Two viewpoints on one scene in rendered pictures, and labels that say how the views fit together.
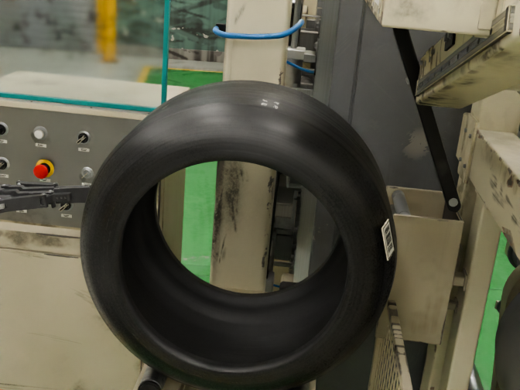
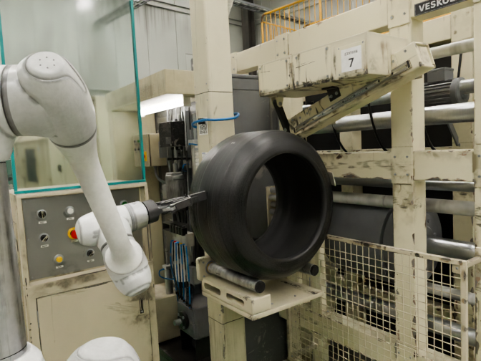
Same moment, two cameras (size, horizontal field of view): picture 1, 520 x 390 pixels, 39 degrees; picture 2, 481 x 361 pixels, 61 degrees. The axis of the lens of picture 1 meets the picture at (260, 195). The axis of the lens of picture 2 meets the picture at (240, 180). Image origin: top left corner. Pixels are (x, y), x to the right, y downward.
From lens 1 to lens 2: 1.17 m
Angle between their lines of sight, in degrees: 40
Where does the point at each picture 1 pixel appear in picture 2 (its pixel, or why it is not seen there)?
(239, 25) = (215, 115)
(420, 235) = not seen: hidden behind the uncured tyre
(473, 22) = (386, 71)
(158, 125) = (248, 145)
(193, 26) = not seen: outside the picture
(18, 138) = (54, 218)
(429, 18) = (378, 70)
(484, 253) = not seen: hidden behind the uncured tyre
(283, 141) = (298, 142)
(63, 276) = (98, 299)
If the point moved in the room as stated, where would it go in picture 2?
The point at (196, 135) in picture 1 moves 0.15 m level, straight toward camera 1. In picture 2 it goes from (270, 144) to (303, 142)
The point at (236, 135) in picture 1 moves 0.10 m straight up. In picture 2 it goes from (283, 142) to (282, 114)
